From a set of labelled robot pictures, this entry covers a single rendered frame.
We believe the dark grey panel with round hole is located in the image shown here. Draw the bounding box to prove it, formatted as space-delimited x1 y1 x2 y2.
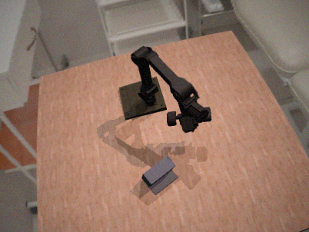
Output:
141 156 178 195

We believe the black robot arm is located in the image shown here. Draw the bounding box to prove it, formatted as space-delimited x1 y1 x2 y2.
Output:
131 46 209 133

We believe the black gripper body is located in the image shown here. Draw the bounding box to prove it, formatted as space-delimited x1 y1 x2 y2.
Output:
167 107 211 127

